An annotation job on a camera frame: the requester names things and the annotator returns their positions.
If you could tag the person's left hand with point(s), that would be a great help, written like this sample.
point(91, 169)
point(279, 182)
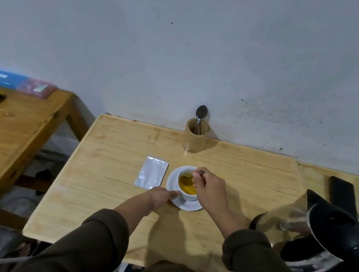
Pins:
point(161, 197)

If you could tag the person's right hand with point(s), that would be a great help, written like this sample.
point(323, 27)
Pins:
point(212, 193)

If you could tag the white saucer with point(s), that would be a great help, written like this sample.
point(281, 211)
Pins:
point(172, 182)

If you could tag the white cup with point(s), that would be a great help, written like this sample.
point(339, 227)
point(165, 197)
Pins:
point(190, 197)

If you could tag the silver foil sachet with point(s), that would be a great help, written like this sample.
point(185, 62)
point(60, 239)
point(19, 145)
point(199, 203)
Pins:
point(151, 173)

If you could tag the orange brewed tea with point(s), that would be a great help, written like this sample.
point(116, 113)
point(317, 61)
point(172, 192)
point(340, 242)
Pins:
point(185, 186)

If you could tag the steel black electric kettle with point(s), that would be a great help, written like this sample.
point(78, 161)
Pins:
point(330, 232)

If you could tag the person's left forearm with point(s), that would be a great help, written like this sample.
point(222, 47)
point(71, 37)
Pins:
point(80, 247)

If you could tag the bamboo utensil holder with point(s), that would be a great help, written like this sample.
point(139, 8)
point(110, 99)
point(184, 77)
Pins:
point(195, 141)

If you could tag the black sandal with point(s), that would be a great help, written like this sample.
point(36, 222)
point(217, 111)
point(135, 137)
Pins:
point(134, 270)

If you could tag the black plug adapter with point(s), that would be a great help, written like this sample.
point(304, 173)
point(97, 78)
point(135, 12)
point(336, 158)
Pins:
point(43, 182)

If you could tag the black phone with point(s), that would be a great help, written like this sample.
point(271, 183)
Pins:
point(343, 195)

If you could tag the pink plastic box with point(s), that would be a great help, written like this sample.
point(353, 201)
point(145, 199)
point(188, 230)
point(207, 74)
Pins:
point(37, 88)

